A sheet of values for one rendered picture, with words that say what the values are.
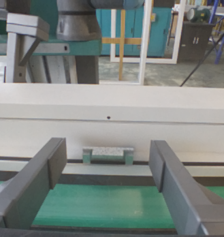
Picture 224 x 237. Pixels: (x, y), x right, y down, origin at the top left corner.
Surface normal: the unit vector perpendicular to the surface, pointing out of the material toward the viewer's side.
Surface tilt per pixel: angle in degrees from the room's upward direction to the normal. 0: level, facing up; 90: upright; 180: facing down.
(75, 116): 90
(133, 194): 0
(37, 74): 90
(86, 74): 90
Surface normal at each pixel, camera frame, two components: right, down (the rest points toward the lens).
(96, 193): 0.02, -0.81
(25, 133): -0.02, 0.58
